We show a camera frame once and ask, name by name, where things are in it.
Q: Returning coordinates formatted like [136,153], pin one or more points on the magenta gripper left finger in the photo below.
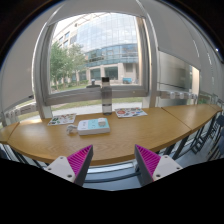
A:
[74,167]

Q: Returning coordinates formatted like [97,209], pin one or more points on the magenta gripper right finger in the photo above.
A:
[152,166]

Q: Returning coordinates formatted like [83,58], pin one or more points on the white charger plug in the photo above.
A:
[101,122]

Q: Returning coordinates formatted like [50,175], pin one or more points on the white power strip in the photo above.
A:
[89,127]

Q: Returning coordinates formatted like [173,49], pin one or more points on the left sticker sheet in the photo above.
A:
[62,119]

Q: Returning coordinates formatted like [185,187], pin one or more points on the sticker sheet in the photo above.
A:
[129,112]
[62,119]

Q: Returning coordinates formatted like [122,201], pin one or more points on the right sticker sheet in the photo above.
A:
[129,112]

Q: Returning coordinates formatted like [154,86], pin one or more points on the dark chair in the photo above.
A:
[213,153]

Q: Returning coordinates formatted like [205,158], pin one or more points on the right wooden table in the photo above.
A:
[194,116]

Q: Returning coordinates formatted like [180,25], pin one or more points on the wooden table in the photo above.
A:
[6,132]
[194,116]

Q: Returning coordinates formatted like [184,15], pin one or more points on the left wooden table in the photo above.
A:
[6,132]

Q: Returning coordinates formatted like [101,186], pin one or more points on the clear water bottle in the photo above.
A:
[106,95]

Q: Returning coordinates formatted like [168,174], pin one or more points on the white window frame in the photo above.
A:
[41,70]

